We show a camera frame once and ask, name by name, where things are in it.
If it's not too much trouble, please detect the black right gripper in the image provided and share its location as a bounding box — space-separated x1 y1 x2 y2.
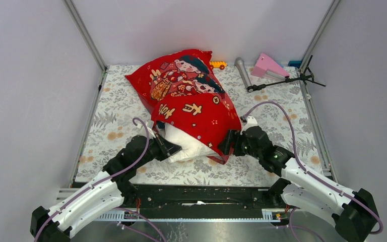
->
217 129 262 160

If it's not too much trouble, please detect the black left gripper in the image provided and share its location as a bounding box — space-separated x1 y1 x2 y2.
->
135 132 181 168

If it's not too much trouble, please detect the white pillow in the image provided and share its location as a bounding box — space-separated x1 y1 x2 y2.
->
165 123 217 163

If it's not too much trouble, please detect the red cartoon print pillowcase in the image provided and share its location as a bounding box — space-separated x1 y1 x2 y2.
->
126 49 241 164

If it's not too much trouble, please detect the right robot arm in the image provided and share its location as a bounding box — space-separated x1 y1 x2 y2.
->
218 126 381 241

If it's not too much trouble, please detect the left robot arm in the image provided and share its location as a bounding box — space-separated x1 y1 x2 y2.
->
30 135 182 241

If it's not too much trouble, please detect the floral fern print sheet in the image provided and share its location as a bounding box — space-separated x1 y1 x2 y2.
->
72 65 330 187

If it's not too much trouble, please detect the yellow toy car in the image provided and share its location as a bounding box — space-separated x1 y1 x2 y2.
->
210 61 227 70

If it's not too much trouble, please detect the silver microphone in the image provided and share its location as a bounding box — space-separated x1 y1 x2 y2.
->
234 57 252 90

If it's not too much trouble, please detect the pink wedge block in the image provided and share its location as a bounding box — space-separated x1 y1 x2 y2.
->
251 53 290 80

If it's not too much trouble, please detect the black tripod stand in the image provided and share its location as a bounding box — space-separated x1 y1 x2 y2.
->
246 55 326 93

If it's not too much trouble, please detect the blue block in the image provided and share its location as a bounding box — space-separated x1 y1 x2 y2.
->
288 60 302 68

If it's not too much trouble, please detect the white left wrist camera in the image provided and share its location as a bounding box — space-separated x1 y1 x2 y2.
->
144 120 157 139

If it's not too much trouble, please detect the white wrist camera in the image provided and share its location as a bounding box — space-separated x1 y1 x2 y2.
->
144 120 157 139
241 116 258 132

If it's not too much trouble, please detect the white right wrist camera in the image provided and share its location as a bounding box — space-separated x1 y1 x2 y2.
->
241 116 258 132

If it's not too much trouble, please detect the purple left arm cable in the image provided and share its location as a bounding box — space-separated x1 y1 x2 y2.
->
33 116 151 242

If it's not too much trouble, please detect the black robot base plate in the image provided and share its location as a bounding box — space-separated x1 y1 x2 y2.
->
121 184 289 214

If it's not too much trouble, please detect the slotted aluminium rail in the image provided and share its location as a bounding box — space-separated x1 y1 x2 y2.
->
94 209 281 223

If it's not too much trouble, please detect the left aluminium frame post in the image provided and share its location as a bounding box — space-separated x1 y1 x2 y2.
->
63 0 108 72

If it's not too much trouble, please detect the aluminium frame post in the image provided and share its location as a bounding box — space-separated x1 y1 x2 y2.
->
299 0 342 72
63 0 108 72

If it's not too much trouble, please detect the right aluminium frame post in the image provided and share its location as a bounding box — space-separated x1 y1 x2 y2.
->
299 0 342 72

